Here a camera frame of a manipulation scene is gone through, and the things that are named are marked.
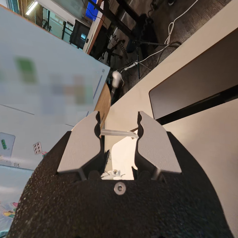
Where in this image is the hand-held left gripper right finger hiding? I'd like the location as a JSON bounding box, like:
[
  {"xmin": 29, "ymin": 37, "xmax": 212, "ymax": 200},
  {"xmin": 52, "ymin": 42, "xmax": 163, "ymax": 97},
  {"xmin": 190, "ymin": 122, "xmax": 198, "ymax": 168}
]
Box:
[{"xmin": 135, "ymin": 111, "xmax": 182, "ymax": 180}]

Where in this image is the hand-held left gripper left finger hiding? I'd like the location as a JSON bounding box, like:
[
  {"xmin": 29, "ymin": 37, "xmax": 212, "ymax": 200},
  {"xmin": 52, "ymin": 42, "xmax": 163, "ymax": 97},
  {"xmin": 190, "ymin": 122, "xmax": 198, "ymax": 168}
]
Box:
[{"xmin": 57, "ymin": 111, "xmax": 104, "ymax": 181}]

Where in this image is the white printed instruction paper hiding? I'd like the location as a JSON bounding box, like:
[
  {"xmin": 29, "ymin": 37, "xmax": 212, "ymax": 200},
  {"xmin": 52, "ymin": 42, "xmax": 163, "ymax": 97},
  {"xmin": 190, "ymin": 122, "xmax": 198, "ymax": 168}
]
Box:
[{"xmin": 0, "ymin": 6, "xmax": 111, "ymax": 235}]

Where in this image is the wooden divider panel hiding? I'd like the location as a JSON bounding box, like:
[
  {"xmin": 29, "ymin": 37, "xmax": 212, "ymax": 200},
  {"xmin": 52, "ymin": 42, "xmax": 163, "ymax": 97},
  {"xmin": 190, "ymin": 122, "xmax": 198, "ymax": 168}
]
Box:
[{"xmin": 94, "ymin": 83, "xmax": 112, "ymax": 129}]

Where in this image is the white power strip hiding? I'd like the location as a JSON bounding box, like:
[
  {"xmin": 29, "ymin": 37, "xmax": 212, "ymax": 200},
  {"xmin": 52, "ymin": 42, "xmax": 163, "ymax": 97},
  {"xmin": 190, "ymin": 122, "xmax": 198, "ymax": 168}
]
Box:
[{"xmin": 124, "ymin": 62, "xmax": 139, "ymax": 71}]

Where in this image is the black tripod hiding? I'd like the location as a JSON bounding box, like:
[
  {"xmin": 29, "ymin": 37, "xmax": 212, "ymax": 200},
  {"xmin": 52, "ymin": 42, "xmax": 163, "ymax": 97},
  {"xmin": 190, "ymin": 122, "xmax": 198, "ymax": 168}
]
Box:
[{"xmin": 133, "ymin": 38, "xmax": 181, "ymax": 79}]

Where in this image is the blue plastic bin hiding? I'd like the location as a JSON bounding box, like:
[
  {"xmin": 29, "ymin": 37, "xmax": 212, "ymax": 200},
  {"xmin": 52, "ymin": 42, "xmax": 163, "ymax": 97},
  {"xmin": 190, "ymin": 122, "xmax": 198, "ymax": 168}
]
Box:
[{"xmin": 85, "ymin": 0, "xmax": 99, "ymax": 21}]

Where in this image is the ceiling tube light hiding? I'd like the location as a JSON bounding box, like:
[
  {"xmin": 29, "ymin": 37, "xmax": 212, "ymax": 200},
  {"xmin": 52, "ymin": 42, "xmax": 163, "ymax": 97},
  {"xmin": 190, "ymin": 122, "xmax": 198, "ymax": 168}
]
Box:
[{"xmin": 25, "ymin": 1, "xmax": 38, "ymax": 16}]

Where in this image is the grey cable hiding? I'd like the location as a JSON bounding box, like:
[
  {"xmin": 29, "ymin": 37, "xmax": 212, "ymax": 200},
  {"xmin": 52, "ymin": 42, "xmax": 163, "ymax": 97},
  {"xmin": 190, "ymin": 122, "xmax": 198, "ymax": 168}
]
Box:
[{"xmin": 156, "ymin": 42, "xmax": 182, "ymax": 66}]

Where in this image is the black coiled cable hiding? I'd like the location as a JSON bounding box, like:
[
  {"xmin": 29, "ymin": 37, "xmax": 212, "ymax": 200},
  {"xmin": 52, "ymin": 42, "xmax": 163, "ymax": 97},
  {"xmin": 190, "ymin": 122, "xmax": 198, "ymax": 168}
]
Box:
[{"xmin": 112, "ymin": 34, "xmax": 129, "ymax": 58}]

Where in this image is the long white cable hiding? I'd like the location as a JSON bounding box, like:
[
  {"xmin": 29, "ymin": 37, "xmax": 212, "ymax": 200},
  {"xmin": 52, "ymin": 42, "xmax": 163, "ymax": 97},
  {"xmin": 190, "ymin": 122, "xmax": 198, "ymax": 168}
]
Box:
[{"xmin": 164, "ymin": 0, "xmax": 199, "ymax": 45}]

